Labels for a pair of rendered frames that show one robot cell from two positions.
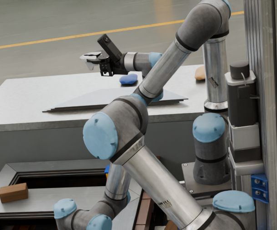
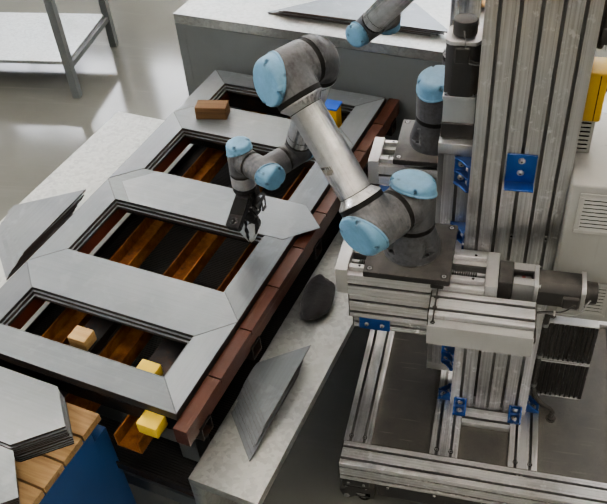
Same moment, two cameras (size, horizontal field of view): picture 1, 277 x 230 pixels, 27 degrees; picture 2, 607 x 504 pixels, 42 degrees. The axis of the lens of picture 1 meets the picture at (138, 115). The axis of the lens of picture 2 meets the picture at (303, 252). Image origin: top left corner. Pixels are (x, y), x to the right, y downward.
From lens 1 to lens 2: 0.49 m
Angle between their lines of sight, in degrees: 21
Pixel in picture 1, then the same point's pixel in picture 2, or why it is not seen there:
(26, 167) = (237, 80)
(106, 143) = (273, 90)
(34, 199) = (233, 122)
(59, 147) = not seen: hidden behind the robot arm
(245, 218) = (418, 205)
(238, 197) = (419, 180)
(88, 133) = (257, 73)
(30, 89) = not seen: outside the picture
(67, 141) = not seen: hidden behind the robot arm
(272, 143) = (481, 125)
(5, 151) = (217, 54)
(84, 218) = (255, 163)
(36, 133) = (254, 40)
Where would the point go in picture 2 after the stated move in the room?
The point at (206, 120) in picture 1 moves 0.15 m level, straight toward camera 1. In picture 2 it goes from (436, 74) to (424, 101)
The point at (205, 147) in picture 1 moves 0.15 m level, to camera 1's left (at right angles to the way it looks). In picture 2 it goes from (425, 108) to (374, 105)
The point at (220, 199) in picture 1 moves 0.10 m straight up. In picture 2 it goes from (397, 178) to (398, 144)
